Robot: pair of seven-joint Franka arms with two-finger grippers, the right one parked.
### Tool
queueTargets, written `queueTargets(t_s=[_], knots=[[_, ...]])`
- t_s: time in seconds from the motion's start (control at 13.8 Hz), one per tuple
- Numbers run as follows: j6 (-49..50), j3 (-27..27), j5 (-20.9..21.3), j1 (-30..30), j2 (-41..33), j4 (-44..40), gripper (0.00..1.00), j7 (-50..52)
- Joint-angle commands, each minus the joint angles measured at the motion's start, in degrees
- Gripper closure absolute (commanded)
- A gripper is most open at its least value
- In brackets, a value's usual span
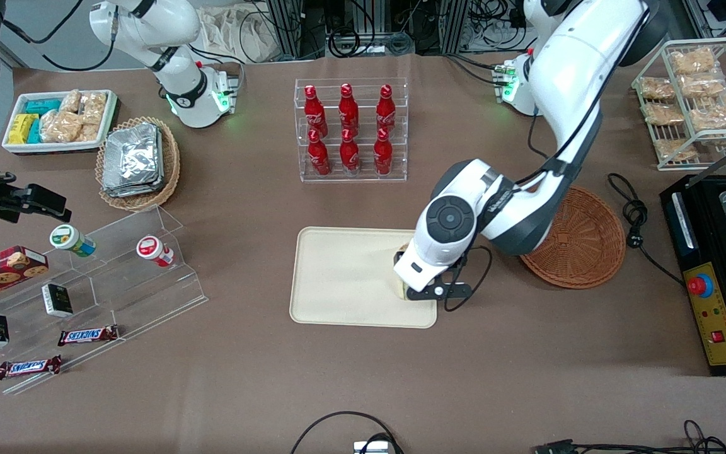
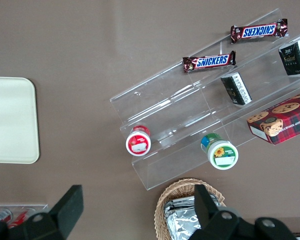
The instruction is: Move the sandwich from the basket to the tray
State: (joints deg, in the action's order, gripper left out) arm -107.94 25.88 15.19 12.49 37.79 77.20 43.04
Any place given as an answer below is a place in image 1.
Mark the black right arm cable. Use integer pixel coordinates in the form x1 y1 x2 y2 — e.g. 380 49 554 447
0 0 118 71

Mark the white rectangular snack bin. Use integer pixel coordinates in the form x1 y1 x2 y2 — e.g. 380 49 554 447
2 90 119 156

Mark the white cloth bag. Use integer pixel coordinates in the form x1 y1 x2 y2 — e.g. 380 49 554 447
198 5 288 64

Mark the black looped cable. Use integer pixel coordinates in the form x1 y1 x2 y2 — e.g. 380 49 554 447
291 411 405 454

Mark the bagged crispy snack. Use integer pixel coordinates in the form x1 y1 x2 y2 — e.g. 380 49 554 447
669 47 717 76
689 96 726 134
678 73 726 100
653 137 698 162
642 102 685 127
639 77 676 102

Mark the clear acrylic bottle rack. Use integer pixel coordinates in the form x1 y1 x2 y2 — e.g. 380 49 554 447
295 78 409 183

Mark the red emergency stop button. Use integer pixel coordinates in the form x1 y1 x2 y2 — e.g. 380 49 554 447
687 273 715 298

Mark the black cable with connector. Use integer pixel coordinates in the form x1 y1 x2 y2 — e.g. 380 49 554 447
532 419 726 454

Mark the clear acrylic stepped stand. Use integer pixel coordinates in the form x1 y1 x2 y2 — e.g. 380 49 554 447
0 205 209 397

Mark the red lid cup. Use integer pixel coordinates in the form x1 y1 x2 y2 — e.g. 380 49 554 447
136 235 176 267

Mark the red cola bottle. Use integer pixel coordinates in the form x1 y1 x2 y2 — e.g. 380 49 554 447
308 129 331 176
340 128 360 174
376 84 397 133
373 129 394 175
304 85 328 136
338 83 360 134

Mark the black power cable with plug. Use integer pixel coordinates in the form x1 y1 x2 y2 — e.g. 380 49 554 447
608 173 685 286

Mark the brown round wicker basket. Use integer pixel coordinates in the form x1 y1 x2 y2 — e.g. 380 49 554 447
521 186 626 289

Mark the stack of foil containers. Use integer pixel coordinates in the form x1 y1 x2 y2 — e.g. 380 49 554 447
101 123 163 197

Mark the yellow snack packet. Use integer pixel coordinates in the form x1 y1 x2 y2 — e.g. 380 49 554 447
8 113 40 145

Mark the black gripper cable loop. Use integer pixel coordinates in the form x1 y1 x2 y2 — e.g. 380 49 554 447
442 246 493 313

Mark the white wire rack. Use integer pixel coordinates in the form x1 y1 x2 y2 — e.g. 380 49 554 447
631 38 726 172

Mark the aluminium profile post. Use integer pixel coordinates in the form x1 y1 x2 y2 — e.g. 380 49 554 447
267 0 306 61
440 0 471 55

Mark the cream plastic tray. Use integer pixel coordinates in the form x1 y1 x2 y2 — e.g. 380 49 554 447
289 226 438 329

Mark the Snickers chocolate bar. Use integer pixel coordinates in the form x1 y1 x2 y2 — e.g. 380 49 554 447
57 325 120 347
0 355 62 380

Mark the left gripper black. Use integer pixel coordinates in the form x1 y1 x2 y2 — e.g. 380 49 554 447
404 256 473 303

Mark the tan oval wicker basket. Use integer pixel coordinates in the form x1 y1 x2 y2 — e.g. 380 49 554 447
95 117 181 212

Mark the green lid cup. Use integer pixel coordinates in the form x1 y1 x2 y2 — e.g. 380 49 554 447
49 224 96 258

